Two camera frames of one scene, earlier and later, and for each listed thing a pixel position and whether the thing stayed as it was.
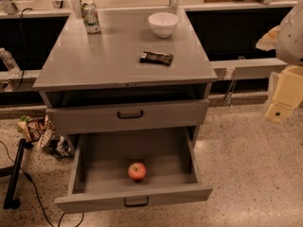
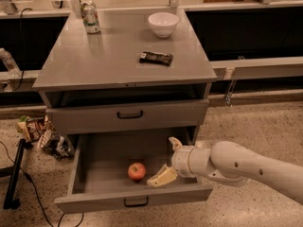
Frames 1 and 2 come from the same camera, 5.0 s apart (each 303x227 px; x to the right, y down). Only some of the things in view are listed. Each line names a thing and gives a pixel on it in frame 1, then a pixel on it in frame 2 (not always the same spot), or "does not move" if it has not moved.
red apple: [136, 170] does not move
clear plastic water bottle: [9, 62] does not move
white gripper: [291, 40] to [181, 160]
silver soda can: [90, 15] does not move
